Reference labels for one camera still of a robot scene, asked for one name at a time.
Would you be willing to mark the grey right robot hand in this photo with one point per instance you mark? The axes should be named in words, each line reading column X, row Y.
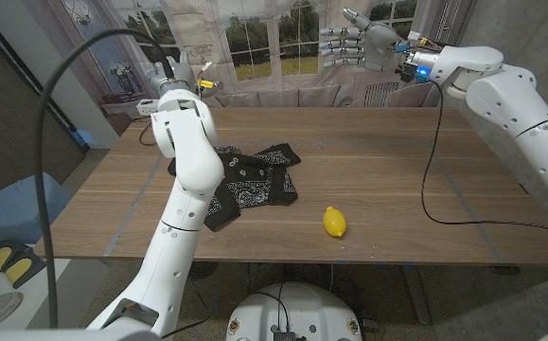
column 380, row 45

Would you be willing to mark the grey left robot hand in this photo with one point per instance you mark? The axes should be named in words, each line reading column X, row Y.
column 181, row 76

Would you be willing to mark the black paisley bandana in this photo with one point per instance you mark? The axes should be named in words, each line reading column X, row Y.
column 259, row 180

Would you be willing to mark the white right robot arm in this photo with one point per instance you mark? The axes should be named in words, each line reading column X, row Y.
column 505, row 95

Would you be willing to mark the white left shoulder cover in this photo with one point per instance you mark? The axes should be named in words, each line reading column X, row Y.
column 41, row 335

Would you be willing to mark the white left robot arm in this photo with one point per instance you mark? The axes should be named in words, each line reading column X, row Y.
column 183, row 213

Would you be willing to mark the yellow toy lemon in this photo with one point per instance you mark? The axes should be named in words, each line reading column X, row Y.
column 334, row 222

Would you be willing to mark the white power strip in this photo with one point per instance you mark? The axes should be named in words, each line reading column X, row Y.
column 146, row 108

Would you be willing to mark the printed window backdrop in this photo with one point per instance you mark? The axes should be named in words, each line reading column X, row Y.
column 254, row 47

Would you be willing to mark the black round fan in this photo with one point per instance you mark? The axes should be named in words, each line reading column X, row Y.
column 207, row 270

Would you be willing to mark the white floor platform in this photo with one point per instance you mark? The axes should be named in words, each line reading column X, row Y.
column 75, row 293

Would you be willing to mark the grey table leg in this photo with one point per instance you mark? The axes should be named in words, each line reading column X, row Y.
column 416, row 293

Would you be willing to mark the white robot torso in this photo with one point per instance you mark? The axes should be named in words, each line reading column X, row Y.
column 302, row 312

